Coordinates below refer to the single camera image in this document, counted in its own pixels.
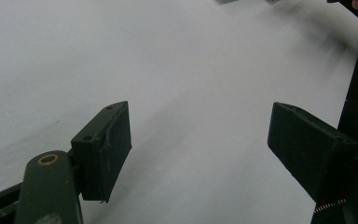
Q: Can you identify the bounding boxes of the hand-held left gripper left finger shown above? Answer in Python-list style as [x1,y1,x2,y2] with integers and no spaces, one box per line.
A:
[70,100,133,203]

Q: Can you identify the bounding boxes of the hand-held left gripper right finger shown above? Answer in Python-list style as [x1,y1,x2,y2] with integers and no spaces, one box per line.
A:
[267,102,358,203]

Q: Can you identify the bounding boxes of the white table mat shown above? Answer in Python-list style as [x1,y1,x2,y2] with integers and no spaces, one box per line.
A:
[0,0,358,224]

